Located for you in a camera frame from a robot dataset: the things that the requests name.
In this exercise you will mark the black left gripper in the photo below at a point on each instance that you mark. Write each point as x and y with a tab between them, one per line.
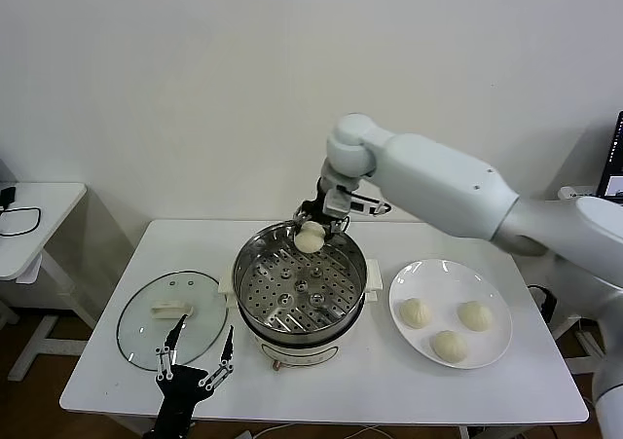
180	390

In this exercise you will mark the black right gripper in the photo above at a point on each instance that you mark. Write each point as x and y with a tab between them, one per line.
318	205

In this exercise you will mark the white steamed baozi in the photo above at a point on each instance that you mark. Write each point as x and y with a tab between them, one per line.
475	316
414	312
309	239
450	346

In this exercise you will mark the round glass lid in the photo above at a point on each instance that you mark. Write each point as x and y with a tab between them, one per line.
146	337

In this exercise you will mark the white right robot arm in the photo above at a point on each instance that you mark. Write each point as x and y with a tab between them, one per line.
438	181

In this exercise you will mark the stainless steel steamer basket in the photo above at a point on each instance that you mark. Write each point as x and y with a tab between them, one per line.
272	268

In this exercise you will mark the white round plate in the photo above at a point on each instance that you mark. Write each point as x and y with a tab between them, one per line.
487	283

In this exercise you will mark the white side desk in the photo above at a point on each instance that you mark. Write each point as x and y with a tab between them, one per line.
48	215
576	192

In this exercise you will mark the black power strip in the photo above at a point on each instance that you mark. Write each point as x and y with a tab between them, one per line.
546	299

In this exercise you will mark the black power adapter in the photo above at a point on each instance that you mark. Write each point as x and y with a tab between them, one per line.
7	197

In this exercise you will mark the open dark laptop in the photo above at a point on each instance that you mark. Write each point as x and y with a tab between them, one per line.
614	166

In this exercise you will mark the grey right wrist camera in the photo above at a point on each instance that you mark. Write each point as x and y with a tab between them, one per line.
338	203

